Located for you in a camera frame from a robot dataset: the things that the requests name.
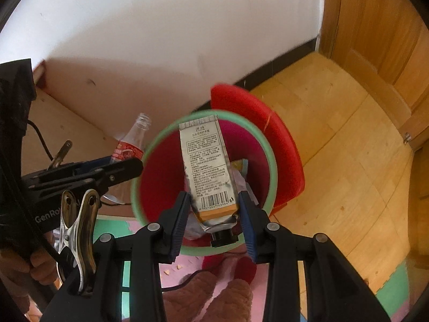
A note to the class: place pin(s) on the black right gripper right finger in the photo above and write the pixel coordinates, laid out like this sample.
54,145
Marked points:
269,243

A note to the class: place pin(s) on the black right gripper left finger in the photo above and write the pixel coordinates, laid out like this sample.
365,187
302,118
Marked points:
157,243

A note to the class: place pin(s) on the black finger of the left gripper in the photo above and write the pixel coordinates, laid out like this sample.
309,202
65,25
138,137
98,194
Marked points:
122,171

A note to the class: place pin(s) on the silver spring clamp right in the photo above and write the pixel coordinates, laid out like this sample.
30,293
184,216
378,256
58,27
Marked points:
77,224

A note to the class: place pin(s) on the red bin green rim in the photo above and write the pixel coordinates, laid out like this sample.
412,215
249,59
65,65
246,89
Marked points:
163,177

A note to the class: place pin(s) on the red bin lid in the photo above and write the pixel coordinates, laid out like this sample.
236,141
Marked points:
291,179

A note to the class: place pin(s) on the left hand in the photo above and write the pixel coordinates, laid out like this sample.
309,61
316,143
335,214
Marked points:
41,267

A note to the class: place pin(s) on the clear plastic cola bottle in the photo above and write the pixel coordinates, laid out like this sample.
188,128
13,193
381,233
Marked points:
132,145

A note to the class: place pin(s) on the white tube with barcode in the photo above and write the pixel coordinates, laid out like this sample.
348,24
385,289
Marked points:
210,179

